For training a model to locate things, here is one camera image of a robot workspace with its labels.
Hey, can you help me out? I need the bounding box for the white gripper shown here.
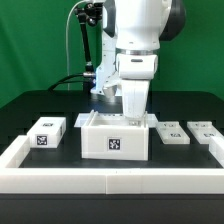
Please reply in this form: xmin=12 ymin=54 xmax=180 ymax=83
xmin=121 ymin=80 xmax=150 ymax=126

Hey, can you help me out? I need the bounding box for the white cabinet body box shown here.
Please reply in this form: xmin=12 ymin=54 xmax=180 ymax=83
xmin=81 ymin=111 xmax=149 ymax=161

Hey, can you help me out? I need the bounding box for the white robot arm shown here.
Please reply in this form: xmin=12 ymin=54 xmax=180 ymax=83
xmin=91 ymin=0 xmax=186 ymax=125

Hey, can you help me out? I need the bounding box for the white cabinet top block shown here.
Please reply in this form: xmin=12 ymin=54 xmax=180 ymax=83
xmin=27 ymin=117 xmax=66 ymax=148

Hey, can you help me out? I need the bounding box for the black cable bundle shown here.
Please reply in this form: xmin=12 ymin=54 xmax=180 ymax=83
xmin=48 ymin=72 xmax=98 ymax=92

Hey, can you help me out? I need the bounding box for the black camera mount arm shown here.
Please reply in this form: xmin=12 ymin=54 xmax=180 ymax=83
xmin=75 ymin=3 xmax=103 ymax=77

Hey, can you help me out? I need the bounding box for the grey thin cable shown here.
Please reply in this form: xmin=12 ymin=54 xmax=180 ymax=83
xmin=65 ymin=0 xmax=88 ymax=91

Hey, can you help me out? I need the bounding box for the white U-shaped fence frame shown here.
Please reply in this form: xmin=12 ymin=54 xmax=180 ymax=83
xmin=0 ymin=135 xmax=224 ymax=195

